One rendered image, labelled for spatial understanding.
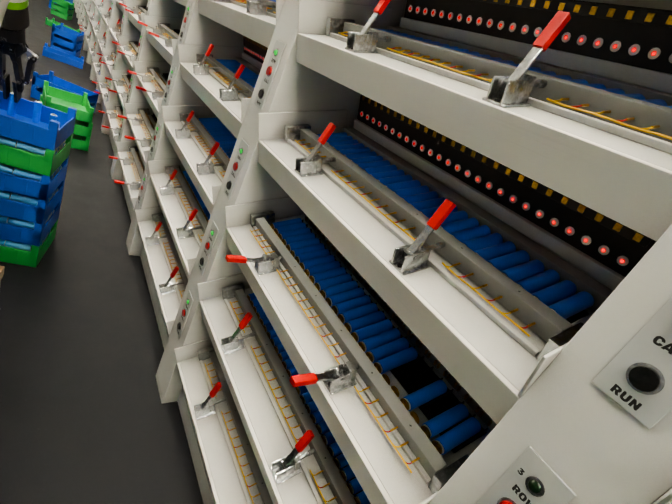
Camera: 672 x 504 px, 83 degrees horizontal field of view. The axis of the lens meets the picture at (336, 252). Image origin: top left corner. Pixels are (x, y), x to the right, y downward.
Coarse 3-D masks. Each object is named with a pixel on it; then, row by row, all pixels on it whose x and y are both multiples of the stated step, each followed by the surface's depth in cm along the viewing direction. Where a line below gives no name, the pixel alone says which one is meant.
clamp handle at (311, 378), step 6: (336, 366) 50; (330, 372) 50; (336, 372) 50; (294, 378) 46; (300, 378) 46; (306, 378) 47; (312, 378) 47; (318, 378) 48; (324, 378) 48; (330, 378) 49; (336, 378) 50; (294, 384) 45; (300, 384) 46; (306, 384) 47
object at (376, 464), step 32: (256, 256) 72; (256, 288) 68; (288, 320) 60; (288, 352) 59; (320, 352) 55; (320, 384) 51; (448, 384) 53; (352, 416) 48; (352, 448) 45; (384, 448) 45; (384, 480) 42; (416, 480) 42
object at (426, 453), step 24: (264, 240) 75; (288, 264) 68; (288, 288) 65; (312, 288) 63; (336, 336) 56; (336, 360) 53; (360, 360) 52; (384, 384) 49; (384, 408) 48; (384, 432) 46; (408, 432) 44; (432, 456) 42
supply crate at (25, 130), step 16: (0, 96) 112; (0, 112) 111; (16, 112) 115; (32, 112) 116; (48, 112) 117; (64, 112) 118; (0, 128) 100; (16, 128) 101; (32, 128) 102; (64, 128) 110; (48, 144) 104
